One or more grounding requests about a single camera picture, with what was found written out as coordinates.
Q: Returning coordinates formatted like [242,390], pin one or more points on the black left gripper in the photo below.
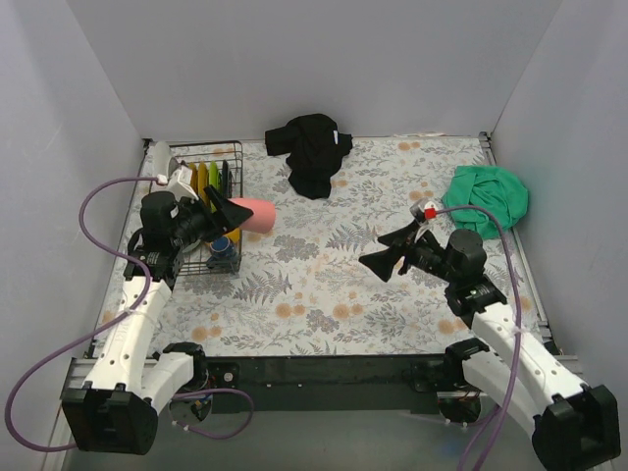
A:
[211,219]

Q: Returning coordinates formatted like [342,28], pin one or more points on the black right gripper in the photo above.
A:
[404,250]

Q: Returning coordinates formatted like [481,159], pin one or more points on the pink cup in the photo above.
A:
[263,218]

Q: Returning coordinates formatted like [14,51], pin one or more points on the dark blue mug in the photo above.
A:
[221,250]

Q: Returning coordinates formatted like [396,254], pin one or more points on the large white plate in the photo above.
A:
[162,159]

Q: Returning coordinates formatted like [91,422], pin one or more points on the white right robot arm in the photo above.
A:
[572,425]

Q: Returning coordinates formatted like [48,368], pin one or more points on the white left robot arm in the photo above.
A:
[117,406]

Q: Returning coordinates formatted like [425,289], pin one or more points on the floral table mat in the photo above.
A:
[300,288]

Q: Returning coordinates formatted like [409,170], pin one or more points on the yellow bowl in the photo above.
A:
[234,236]

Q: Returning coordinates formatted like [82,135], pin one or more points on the lime green plate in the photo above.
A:
[214,178]

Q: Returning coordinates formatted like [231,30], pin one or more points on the black plate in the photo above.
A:
[226,180]

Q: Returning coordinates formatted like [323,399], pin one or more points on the orange yellow plate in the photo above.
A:
[202,180]

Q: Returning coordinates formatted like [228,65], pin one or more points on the black cloth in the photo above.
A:
[315,150]

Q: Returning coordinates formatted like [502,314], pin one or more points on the green cloth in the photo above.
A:
[493,188]

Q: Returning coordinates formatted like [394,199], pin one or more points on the black wire dish rack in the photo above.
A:
[195,260]

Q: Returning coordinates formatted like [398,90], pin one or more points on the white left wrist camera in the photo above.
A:
[177,184]

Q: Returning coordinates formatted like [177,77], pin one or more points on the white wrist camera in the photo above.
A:
[424,210]
[177,184]

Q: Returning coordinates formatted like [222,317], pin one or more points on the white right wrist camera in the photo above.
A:
[424,210]

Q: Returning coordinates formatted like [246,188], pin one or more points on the black base frame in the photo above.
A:
[325,383]

